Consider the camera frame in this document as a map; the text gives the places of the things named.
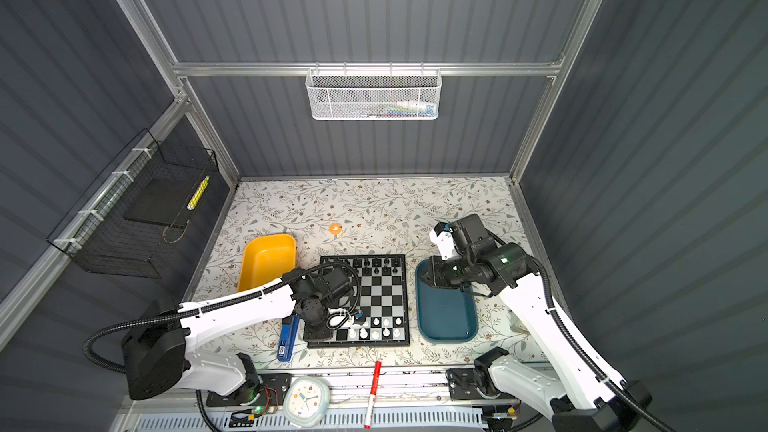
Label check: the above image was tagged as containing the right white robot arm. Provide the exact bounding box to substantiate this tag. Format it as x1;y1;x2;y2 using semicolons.
420;214;670;431

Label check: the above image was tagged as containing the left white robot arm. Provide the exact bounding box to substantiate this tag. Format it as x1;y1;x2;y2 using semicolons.
82;261;361;405

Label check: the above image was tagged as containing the blue stapler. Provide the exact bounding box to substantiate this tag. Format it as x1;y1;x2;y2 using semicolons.
277;314;300;362

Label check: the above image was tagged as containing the yellow plastic tray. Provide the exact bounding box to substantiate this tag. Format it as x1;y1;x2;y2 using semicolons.
238;234;297;292

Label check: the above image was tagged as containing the teal plastic tray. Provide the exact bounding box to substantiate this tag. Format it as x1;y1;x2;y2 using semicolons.
415;258;479;344

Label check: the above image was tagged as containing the black white chessboard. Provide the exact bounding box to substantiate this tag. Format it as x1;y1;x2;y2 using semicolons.
302;254;410;348

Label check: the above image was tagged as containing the small white clock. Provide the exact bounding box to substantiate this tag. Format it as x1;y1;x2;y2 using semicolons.
283;377;331;428

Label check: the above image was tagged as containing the red white marker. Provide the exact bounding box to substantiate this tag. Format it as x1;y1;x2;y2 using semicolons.
363;361;382;430

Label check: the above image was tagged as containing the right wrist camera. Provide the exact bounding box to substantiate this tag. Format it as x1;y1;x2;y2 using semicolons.
429;213;497;260

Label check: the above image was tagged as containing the white wire basket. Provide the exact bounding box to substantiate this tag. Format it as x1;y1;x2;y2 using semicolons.
305;68;443;121

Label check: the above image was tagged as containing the black wire basket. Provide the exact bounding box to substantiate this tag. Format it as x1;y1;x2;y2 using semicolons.
48;133;218;279

